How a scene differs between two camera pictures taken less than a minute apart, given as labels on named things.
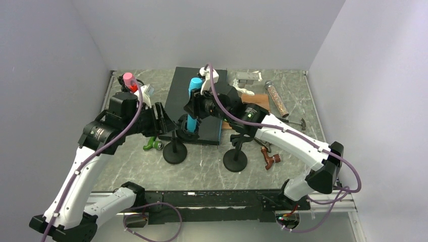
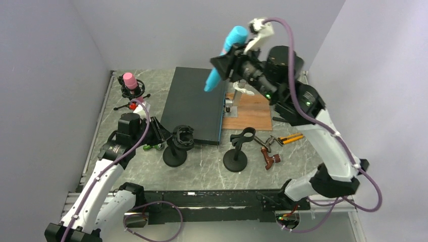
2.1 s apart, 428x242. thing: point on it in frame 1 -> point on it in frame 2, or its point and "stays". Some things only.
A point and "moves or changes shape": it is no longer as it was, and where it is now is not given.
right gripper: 194,106 -> 225,64
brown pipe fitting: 269,160 stays
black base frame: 209,206 stays
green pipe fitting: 152,143 stays
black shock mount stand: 174,152 moves or changes shape
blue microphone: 194,83 -> 237,35
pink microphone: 129,82 stays
